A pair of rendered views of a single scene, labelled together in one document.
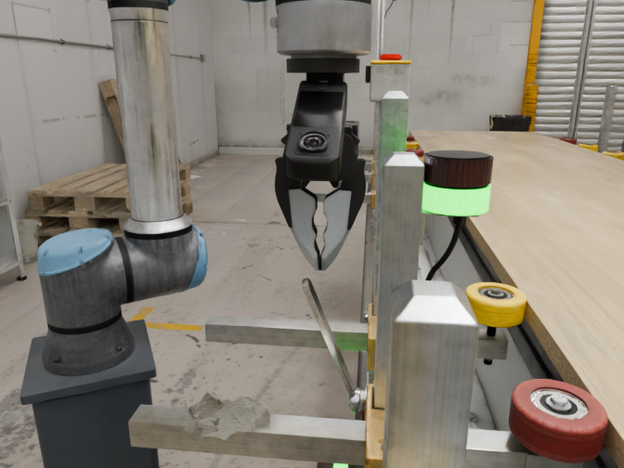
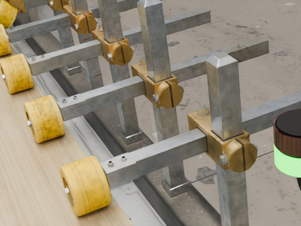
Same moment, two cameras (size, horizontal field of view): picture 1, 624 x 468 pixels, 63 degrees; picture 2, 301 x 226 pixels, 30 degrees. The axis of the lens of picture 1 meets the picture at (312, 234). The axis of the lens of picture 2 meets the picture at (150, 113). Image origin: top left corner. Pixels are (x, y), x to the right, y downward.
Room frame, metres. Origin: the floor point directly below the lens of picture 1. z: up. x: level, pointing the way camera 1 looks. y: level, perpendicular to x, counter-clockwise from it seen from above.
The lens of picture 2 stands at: (0.82, -0.49, 1.44)
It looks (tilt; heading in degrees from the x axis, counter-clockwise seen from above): 29 degrees down; 154
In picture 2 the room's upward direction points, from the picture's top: 9 degrees counter-clockwise
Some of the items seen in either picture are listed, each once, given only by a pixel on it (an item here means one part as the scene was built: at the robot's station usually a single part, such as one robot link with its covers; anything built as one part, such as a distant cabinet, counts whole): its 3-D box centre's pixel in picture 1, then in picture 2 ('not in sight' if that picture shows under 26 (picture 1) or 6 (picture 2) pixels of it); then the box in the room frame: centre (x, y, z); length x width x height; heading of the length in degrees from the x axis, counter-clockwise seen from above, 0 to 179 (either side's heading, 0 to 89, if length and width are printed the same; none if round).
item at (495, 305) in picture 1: (491, 327); not in sight; (0.65, -0.25, 0.85); 0.08 x 0.08 x 0.11
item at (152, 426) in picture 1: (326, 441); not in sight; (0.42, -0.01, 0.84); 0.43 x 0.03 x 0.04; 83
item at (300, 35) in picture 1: (320, 34); not in sight; (0.52, -0.01, 1.23); 0.10 x 0.09 x 0.05; 83
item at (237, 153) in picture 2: not in sight; (221, 139); (0.18, -0.05, 0.95); 0.13 x 0.06 x 0.05; 173
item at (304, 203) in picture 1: (307, 223); not in sight; (0.52, 0.00, 1.04); 0.06 x 0.03 x 0.09; 173
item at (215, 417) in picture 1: (226, 409); not in sight; (0.43, 0.09, 0.87); 0.09 x 0.07 x 0.02; 83
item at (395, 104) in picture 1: (387, 260); not in sight; (0.70, -0.11, 0.93); 0.03 x 0.03 x 0.48; 83
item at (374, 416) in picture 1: (393, 433); not in sight; (0.43, -0.08, 0.85); 0.13 x 0.06 x 0.05; 173
